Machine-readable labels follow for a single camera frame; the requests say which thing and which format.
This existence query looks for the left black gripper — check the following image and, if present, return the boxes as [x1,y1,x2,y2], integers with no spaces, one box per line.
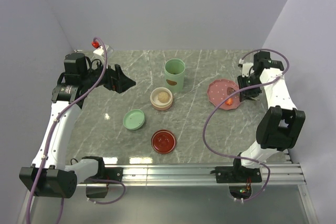
[81,57,135,93]

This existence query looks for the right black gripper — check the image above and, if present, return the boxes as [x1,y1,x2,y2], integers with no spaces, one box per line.
[237,73,263,102]

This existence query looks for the beige steamed bun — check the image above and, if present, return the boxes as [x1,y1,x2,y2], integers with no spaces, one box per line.
[157,91,170,103]

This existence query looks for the metal tongs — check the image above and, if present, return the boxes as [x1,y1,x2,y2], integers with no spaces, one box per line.
[235,88,261,102]

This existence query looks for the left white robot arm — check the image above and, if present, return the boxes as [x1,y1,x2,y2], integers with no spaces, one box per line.
[19,52,136,198]

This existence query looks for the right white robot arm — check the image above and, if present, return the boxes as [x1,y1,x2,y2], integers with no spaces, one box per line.
[232,49,306,182]

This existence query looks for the red shrimp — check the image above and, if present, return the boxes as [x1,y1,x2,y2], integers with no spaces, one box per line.
[225,98,233,105]

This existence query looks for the pink dotted plate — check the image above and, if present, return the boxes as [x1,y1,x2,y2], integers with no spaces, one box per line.
[207,79,240,110]

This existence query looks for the green round lid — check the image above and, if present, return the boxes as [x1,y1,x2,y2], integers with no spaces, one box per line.
[123,109,145,131]

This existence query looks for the stacked cream pink bowl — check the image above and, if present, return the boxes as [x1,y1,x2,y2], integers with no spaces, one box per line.
[150,87,173,111]

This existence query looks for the green tin canister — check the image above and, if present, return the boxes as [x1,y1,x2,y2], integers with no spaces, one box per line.
[164,58,186,93]

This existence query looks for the red round lid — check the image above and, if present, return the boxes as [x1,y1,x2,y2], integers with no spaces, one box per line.
[151,129,176,154]

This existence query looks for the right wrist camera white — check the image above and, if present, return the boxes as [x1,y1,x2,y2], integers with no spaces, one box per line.
[238,59,254,77]

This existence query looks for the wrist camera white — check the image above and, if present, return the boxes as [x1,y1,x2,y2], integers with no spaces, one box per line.
[93,45,114,64]
[238,59,254,77]

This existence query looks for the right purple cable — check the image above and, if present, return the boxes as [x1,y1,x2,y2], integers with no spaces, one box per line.
[202,48,290,202]

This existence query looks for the purple cable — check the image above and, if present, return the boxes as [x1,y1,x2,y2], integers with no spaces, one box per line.
[25,36,127,224]
[202,48,290,202]

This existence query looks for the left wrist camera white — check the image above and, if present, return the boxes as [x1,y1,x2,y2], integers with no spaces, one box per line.
[93,45,114,64]

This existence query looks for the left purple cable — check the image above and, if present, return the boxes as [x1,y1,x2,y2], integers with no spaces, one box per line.
[25,36,127,224]

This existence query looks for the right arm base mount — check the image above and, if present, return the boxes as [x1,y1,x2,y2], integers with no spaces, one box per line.
[210,166,262,200]

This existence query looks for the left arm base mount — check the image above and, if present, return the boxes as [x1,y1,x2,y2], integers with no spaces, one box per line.
[85,167,123,199]

